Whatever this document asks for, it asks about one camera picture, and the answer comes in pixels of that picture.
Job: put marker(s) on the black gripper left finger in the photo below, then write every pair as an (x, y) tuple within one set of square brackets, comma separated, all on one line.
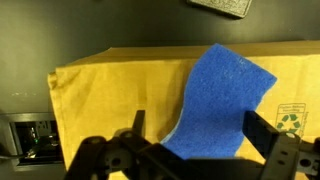
[(139, 121)]

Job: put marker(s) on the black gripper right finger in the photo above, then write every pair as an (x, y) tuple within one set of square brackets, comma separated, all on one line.
[(258, 131)]

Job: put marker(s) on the blue sponge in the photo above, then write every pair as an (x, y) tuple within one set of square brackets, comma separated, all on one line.
[(220, 106)]

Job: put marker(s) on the cardboard box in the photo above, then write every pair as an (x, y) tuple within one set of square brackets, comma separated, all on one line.
[(110, 100)]

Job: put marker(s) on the black recessed power outlet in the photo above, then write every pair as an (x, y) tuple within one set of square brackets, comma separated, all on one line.
[(33, 140)]

